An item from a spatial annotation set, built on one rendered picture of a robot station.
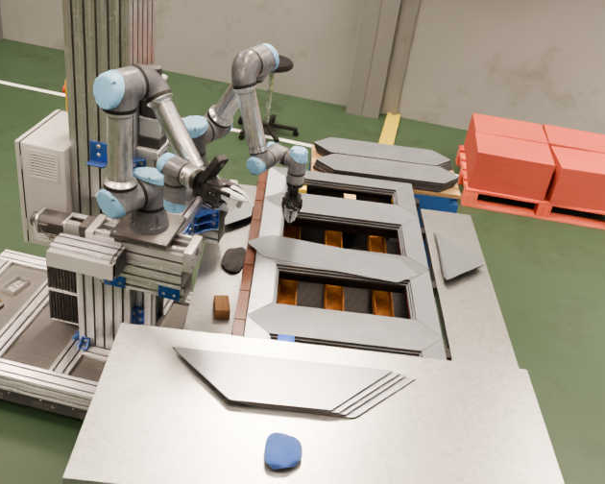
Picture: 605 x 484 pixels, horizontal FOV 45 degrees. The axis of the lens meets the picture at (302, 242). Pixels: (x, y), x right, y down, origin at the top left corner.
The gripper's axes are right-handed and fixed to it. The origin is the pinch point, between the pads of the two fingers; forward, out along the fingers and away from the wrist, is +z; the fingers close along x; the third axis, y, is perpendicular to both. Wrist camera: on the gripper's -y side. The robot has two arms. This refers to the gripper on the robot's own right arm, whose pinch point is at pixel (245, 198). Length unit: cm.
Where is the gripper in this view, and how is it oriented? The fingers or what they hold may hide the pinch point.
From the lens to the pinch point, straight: 224.8
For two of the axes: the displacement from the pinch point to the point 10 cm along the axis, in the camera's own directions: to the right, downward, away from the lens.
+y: -2.1, 8.7, 4.4
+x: -5.8, 2.5, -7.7
